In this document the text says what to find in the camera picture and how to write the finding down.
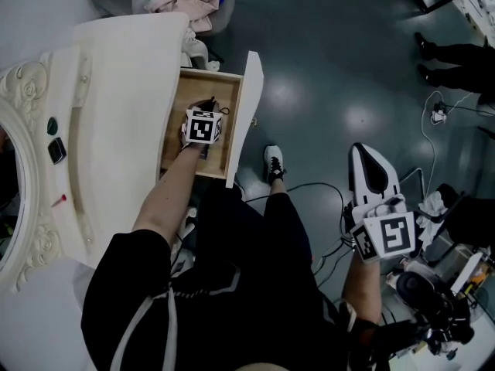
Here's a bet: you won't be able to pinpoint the black bag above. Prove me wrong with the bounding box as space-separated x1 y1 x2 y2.
435 182 495 249

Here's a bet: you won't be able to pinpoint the person's black shorts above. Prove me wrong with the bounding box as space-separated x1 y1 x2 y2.
192 179 315 299

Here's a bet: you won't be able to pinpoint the person's black shirt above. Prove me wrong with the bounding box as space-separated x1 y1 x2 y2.
80 229 382 371

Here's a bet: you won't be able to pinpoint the white work desk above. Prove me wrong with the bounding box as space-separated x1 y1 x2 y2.
397 0 495 48

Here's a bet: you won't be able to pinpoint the person's white sneaker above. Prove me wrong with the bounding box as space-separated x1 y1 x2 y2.
263 144 288 187

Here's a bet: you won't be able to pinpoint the wooden vanity drawer white front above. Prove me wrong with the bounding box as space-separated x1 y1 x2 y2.
157 50 265 189

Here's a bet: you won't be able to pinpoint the white carved vanity leg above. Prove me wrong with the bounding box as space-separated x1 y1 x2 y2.
180 27 222 73
178 206 199 243

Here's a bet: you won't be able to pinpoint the white vanity table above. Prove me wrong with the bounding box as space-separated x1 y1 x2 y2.
0 12 191 271

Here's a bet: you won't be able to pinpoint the ornate white vanity mirror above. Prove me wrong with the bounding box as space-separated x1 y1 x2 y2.
0 60 65 294

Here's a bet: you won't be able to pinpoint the person's left forearm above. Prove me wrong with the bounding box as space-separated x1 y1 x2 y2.
131 144 209 249

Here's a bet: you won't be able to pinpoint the person's right forearm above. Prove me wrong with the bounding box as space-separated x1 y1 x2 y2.
341 259 383 325

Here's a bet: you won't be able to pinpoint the white panel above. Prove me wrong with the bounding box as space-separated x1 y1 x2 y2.
450 250 485 294

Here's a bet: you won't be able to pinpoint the black round stool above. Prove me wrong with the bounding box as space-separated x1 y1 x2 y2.
394 271 440 311

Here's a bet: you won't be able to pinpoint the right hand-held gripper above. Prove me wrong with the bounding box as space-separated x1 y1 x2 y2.
343 141 418 264

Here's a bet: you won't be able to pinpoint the white power adapter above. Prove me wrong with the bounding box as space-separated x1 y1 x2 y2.
430 101 449 124

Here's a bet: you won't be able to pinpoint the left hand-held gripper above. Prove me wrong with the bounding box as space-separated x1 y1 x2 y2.
179 97 231 160

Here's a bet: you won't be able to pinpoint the white crumpled cloth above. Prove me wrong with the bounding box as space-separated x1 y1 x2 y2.
416 190 445 243

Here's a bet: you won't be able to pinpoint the black equipment pile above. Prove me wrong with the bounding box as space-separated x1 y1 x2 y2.
347 291 477 371

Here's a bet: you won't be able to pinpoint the white cable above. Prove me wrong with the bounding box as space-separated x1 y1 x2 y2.
420 90 476 197

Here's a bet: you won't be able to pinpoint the black makeup compact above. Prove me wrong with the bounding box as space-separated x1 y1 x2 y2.
47 137 67 165

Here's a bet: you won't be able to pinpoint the person's leg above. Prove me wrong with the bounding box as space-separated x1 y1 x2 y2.
416 63 495 107
266 179 289 197
414 31 495 70

